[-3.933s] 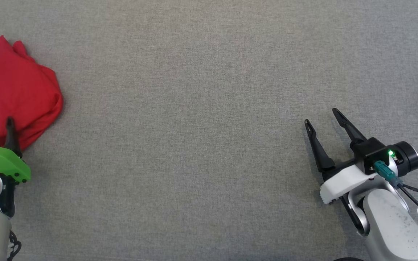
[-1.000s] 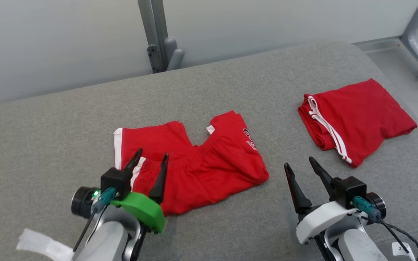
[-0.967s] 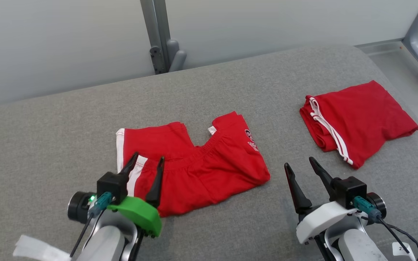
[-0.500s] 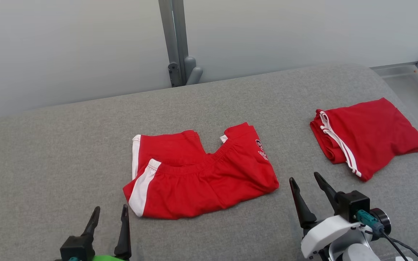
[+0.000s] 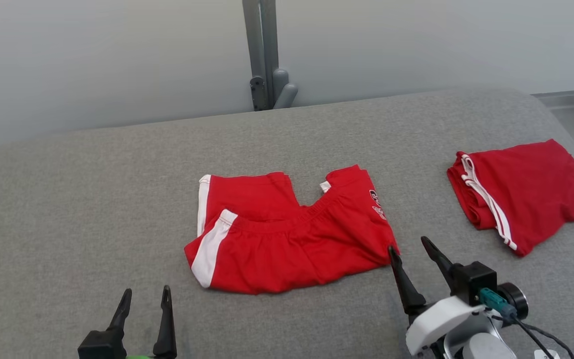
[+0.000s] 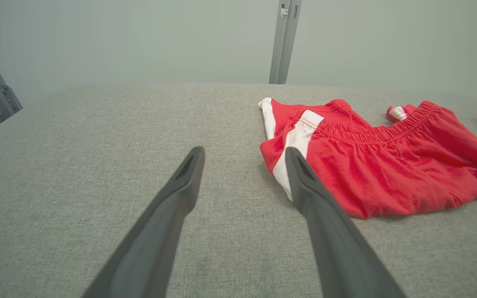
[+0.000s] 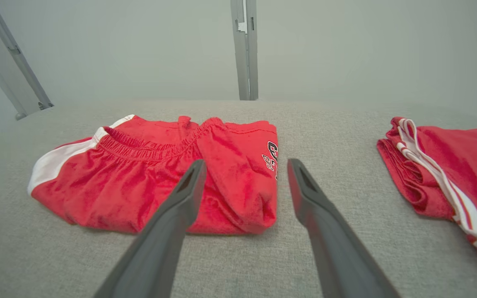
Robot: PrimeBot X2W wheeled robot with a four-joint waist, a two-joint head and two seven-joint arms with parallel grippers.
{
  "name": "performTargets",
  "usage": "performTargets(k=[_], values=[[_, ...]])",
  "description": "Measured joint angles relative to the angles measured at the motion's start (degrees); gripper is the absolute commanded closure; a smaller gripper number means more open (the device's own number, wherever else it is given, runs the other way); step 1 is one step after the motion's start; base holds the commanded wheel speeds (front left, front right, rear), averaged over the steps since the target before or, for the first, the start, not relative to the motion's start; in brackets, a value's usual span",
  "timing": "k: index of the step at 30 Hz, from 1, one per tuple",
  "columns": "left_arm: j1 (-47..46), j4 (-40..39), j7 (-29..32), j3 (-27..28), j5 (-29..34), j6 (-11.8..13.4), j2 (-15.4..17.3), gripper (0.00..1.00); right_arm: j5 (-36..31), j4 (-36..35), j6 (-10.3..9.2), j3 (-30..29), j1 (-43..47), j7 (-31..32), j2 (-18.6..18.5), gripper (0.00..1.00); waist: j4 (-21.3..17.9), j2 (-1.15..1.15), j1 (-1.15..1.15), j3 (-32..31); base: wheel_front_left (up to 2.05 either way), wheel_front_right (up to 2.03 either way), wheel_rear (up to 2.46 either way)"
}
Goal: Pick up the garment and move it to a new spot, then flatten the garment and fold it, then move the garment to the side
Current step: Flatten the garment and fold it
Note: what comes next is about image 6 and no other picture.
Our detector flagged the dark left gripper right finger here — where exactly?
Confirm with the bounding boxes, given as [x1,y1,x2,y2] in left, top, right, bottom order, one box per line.
[284,147,407,298]

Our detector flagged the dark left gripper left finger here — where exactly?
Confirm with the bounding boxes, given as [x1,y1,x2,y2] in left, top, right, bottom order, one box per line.
[81,146,206,298]

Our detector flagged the red shorts with white trim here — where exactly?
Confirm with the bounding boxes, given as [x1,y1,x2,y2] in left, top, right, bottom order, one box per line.
[258,97,477,219]

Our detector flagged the grey metal upright post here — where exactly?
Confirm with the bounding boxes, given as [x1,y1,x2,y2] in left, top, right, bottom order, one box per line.
[268,0,304,85]

